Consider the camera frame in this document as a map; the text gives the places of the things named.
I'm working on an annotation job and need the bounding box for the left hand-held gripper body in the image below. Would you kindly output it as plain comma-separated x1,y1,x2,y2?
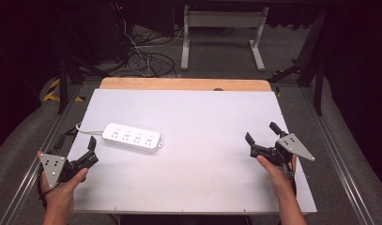
39,150,99,188

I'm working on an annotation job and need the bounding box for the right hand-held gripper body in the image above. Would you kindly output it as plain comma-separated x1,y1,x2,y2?
249,133,316,167

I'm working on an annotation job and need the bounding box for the person's left hand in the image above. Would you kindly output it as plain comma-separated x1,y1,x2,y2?
38,151,89,206

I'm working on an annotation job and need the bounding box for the person's right hand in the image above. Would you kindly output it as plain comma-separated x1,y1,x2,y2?
256,155,298,198

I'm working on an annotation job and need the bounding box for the white power strip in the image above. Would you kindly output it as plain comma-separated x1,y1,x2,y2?
101,122,164,155

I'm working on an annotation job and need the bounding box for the yellow black hazard tape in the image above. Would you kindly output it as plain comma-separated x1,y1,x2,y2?
42,78,86,103

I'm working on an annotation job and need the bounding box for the black metal stand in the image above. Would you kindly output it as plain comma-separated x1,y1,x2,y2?
55,54,113,115
267,7,328,117

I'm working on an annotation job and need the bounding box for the black equipment case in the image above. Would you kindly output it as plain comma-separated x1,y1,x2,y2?
93,0,135,62

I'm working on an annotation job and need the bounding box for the white power strip cable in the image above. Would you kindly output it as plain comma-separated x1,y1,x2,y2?
75,122,105,135

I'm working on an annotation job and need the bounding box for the aluminium rail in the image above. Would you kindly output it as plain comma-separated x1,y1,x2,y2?
0,83,84,225
299,86,376,225

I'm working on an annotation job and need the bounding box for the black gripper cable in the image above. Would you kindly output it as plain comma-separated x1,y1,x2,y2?
282,160,298,196
36,168,50,210

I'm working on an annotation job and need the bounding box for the bundle of floor cables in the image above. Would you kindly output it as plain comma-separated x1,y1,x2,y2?
112,3,192,79

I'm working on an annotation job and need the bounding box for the white metal table frame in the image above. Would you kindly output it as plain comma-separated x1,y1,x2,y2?
180,5,270,72

